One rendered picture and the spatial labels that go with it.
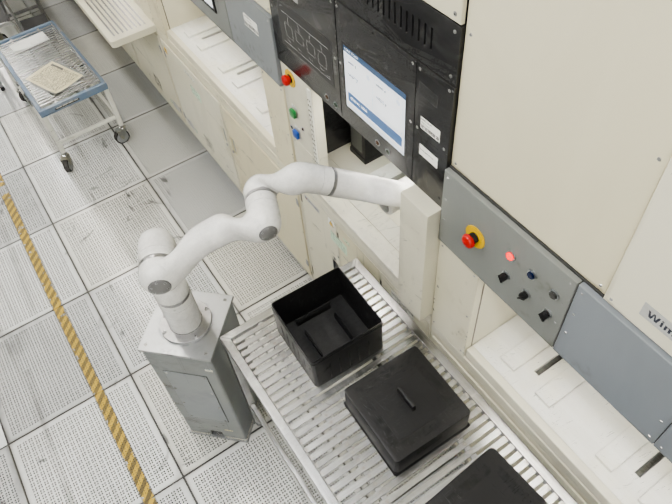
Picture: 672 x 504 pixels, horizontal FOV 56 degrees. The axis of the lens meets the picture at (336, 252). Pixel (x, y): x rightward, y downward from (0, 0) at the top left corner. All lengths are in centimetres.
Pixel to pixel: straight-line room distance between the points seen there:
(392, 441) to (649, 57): 130
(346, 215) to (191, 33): 154
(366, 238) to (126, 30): 204
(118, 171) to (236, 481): 215
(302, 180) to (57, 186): 262
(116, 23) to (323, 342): 236
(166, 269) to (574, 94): 128
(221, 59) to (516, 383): 214
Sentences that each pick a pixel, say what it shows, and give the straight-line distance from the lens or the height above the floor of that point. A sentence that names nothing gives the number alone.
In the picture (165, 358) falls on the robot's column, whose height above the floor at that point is 71.
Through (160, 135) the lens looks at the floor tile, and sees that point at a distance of 434.
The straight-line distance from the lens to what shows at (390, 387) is 203.
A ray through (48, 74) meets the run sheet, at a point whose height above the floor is 46.
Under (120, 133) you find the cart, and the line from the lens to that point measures 432.
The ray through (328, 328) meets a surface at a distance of 225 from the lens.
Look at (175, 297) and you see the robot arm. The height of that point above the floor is 99.
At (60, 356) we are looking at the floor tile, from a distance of 346.
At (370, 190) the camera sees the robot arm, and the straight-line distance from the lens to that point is 194.
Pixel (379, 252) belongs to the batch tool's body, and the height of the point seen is 87.
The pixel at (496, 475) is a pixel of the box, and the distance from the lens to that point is 180.
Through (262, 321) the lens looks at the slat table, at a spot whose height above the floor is 75.
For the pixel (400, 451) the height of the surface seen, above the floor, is 86.
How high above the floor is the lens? 269
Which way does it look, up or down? 52 degrees down
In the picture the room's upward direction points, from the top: 6 degrees counter-clockwise
